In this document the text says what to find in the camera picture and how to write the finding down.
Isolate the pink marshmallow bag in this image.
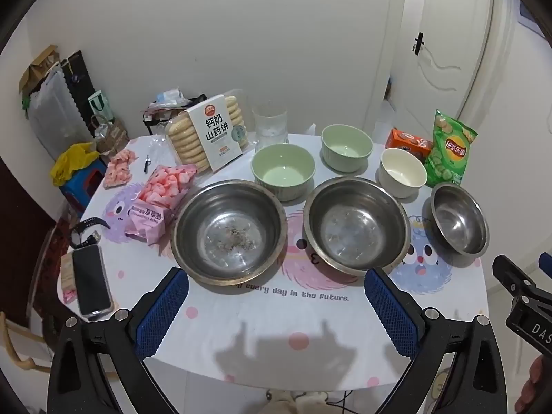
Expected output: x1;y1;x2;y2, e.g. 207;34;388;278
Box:
125;164;199;246

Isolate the black smartwatch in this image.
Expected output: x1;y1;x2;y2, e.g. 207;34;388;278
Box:
70;218;110;249

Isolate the small pink candy bag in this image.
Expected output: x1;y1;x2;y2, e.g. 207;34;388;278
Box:
105;149;138;188

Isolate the black cable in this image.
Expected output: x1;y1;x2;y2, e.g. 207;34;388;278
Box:
336;390;358;414

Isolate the blue stool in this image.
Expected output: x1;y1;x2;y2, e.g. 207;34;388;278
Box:
60;164;106;212

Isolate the pink wrapped packet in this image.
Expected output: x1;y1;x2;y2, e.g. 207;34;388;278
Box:
60;252;78;305

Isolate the person's right hand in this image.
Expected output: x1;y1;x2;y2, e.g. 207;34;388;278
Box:
528;353;552;403

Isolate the green chips bag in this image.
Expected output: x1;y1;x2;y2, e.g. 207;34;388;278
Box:
425;109;479;188

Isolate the blue white packet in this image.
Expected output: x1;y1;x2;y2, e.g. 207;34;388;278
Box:
151;88;190;106

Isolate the green ceramic bowl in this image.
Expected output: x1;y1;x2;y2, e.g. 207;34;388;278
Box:
251;142;317;202
320;124;373;173

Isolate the clear glass cup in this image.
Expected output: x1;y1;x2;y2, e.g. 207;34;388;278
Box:
251;103;289;149

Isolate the yellow plastic bag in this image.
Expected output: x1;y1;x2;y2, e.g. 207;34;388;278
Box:
50;142;101;187

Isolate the small steel bowl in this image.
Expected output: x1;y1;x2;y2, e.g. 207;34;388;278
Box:
430;182;490;267

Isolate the wooden chair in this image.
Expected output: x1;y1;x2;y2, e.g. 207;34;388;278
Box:
0;310;52;372

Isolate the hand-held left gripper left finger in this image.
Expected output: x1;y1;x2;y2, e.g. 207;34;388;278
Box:
45;266;190;414

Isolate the black smartphone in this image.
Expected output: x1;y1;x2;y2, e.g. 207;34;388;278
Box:
72;244;114;316

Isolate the black bag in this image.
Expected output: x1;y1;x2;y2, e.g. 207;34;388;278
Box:
60;50;93;108

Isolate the white door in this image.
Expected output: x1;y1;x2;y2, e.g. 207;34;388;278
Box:
390;0;518;139

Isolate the orange biscuit box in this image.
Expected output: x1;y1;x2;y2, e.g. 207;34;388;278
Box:
385;128;433;162

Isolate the large steel bowl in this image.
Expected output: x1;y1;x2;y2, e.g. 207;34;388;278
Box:
170;180;289;286
303;176;411;277

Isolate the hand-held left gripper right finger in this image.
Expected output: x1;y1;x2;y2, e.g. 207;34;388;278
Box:
363;266;510;414

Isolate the printed tablecloth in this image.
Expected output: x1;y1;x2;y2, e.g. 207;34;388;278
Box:
57;131;490;391

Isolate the cream ceramic bowl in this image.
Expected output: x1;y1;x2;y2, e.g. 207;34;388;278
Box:
378;148;427;199

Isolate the brown paper bag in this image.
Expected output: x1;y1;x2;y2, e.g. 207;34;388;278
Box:
19;45;61;96

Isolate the black frame chair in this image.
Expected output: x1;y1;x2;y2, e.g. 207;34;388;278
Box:
142;95;208;136

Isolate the green white shopping bag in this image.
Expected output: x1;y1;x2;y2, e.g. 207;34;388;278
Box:
88;90;115;124

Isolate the clear biscuit tray pack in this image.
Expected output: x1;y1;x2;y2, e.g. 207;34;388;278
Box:
166;94;250;175

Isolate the dark wooden cabinet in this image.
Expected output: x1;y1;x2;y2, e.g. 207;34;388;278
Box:
0;155;57;311

